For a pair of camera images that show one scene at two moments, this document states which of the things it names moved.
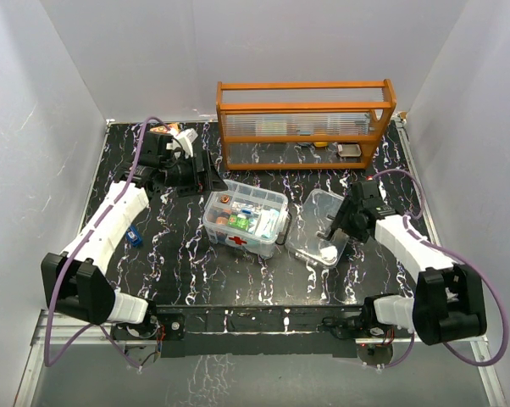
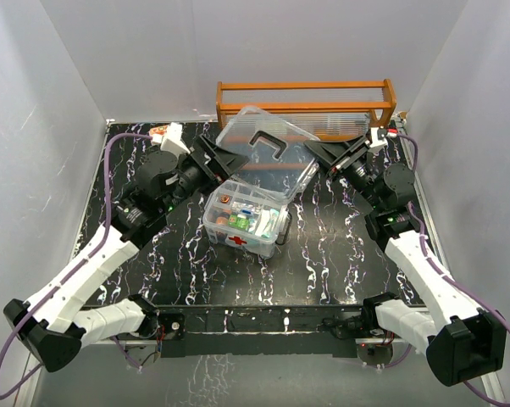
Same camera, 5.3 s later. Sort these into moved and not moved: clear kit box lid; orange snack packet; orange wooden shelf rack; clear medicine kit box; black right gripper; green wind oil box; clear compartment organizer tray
Moved: black right gripper; clear kit box lid
Not moved: orange wooden shelf rack; green wind oil box; orange snack packet; clear medicine kit box; clear compartment organizer tray
